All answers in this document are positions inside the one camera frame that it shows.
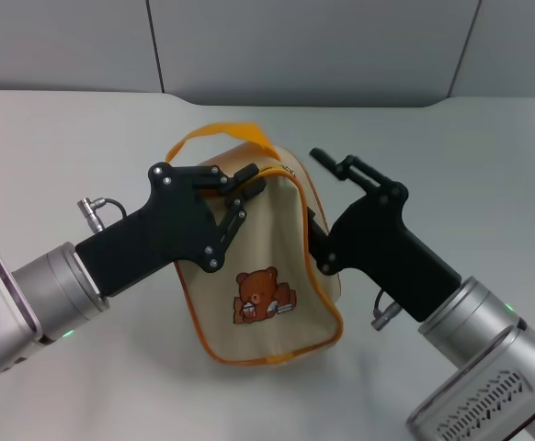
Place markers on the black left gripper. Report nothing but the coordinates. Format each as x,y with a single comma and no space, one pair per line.
166,229

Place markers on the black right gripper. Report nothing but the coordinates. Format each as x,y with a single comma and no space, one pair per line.
378,239

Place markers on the beige orange-trimmed bear food bag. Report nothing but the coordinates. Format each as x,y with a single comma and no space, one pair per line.
258,239

